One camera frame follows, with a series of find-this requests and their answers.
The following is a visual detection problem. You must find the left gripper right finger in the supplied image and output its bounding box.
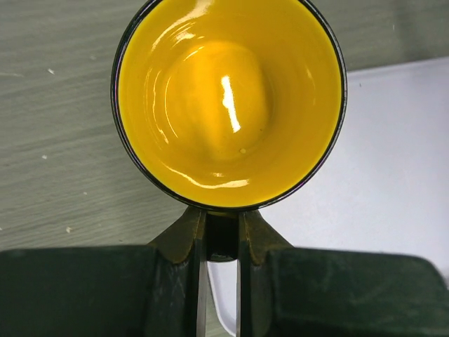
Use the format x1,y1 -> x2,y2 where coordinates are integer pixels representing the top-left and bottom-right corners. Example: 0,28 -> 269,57
237,211 -> 448,336

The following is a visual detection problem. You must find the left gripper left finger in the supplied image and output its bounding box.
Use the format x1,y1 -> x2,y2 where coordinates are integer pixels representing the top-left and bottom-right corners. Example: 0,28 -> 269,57
1,208 -> 207,336

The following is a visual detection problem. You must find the yellow glass mug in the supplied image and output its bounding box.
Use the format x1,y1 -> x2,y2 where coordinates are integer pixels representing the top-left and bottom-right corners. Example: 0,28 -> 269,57
111,0 -> 348,263

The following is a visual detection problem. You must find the lavender plastic tray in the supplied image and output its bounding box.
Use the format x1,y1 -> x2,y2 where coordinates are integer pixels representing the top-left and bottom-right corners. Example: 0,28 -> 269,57
206,55 -> 449,337

